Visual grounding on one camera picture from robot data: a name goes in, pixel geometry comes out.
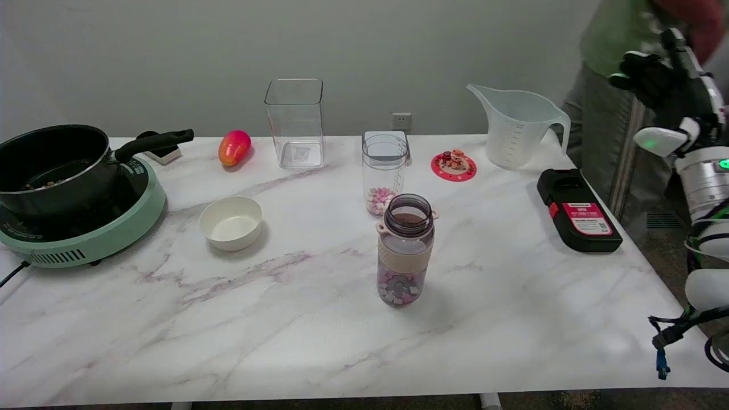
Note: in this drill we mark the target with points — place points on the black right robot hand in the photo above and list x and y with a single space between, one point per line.
666 91

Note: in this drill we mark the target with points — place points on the clear plastic measuring cup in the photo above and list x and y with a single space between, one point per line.
515 134

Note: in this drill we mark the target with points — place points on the person in green shirt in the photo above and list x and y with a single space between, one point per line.
609 34

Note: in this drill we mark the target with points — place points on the floor vent grille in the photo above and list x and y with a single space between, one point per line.
666 221

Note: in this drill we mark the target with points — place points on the black device with red label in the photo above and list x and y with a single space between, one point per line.
578 210

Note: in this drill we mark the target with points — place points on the small orange figurine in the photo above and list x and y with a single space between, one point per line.
455 160

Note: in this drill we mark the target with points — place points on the red round coaster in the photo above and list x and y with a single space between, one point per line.
453 173

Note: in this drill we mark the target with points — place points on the clear round jar with marshmallows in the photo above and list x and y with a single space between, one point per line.
383 182

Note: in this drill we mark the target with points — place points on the purple water bottle beige sleeve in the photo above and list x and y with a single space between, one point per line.
404 256

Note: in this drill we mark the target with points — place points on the white table leg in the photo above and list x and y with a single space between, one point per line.
181 406
490 401

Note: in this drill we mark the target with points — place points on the clear square plastic container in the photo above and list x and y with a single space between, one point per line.
296 128

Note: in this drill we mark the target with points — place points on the red yellow mango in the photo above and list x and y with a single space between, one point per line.
233 148

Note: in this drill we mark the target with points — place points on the white bowl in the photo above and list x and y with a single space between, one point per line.
230 225

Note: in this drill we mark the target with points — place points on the small white black device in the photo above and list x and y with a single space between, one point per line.
165 154

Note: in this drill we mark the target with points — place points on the green induction cooker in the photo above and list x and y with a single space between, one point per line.
85 242

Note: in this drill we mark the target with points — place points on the white wall outlet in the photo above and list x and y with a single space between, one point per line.
401 121

